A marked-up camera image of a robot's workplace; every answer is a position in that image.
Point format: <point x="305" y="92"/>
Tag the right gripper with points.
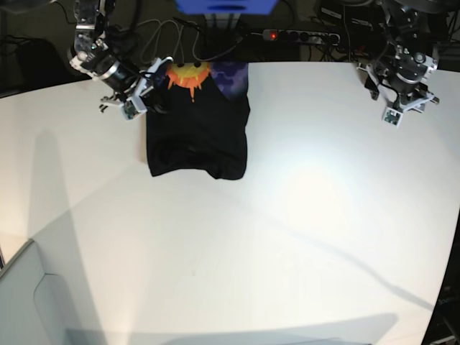
<point x="130" y="84"/>

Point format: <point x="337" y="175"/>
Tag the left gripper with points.
<point x="398" y="94"/>

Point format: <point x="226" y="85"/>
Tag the black T-shirt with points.
<point x="197" y="120"/>

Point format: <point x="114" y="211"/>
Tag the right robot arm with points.
<point x="100" y="51"/>

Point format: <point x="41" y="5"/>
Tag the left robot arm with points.
<point x="400" y="71"/>

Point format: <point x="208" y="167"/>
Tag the black equipment box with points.
<point x="335" y="13"/>

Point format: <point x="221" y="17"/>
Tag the blue box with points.
<point x="193" y="7"/>

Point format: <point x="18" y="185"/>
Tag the black power strip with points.
<point x="303" y="37"/>

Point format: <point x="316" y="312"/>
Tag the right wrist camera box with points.
<point x="131" y="110"/>

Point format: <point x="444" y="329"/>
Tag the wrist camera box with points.
<point x="131" y="110"/>
<point x="392" y="116"/>

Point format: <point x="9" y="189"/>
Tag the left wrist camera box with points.
<point x="392" y="116"/>

